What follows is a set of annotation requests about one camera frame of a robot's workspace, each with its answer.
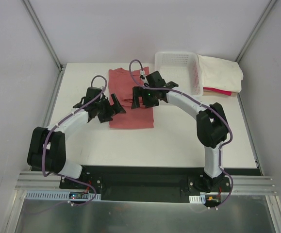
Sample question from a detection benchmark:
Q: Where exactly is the aluminium rail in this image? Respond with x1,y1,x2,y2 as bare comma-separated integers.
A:
15,171,279,196
28,69,66,170

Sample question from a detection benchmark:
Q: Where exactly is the white perforated plastic basket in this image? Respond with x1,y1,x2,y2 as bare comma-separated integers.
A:
154,51,203,96

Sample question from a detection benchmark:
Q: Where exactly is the front aluminium rail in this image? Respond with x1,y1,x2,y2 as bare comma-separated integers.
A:
15,171,279,196

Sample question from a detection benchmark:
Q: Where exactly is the aluminium frame post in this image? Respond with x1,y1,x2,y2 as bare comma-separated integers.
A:
21,0,63,71
235,0,279,63

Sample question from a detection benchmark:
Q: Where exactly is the left aluminium frame post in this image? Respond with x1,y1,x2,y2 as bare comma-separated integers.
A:
21,0,63,71

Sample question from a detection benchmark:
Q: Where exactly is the salmon pink t shirt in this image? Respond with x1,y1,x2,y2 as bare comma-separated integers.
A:
108,68,154,130

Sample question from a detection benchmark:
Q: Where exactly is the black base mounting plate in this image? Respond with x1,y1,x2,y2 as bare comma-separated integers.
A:
31,163,236,201

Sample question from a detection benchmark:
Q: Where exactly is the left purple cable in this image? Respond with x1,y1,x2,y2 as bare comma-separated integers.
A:
41,75,107,207

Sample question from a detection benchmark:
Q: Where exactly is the left white cable duct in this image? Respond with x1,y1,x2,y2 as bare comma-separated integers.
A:
26,191,101,201

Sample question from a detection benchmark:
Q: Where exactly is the folded cream t shirt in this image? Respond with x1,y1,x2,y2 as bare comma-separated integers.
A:
198,54,244,93

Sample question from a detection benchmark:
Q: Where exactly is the right aluminium frame post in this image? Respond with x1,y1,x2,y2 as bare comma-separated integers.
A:
235,0,279,63

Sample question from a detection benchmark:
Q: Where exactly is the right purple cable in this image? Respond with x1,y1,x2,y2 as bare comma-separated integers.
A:
129,59,234,209

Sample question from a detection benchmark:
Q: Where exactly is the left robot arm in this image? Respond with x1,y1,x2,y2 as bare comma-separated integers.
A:
27,87,126,189

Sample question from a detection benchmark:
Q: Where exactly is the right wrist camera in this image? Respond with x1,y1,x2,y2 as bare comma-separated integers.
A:
140,70,146,80

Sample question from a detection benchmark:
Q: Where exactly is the white cable duct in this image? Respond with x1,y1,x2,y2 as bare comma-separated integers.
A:
189,194,206,204
26,191,101,201

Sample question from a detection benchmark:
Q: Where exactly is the right white cable duct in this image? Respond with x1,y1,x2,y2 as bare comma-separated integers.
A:
189,194,206,204

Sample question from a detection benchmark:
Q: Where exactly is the folded tan t shirt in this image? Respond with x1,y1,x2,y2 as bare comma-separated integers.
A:
203,90,238,97

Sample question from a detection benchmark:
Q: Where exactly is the left side aluminium rail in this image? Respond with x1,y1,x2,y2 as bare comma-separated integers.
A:
28,69,66,170

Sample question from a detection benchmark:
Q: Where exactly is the purple cable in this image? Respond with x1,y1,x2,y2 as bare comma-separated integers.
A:
41,75,107,207
129,59,234,209

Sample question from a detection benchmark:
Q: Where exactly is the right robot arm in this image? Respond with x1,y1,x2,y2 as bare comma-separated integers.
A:
132,70,232,193

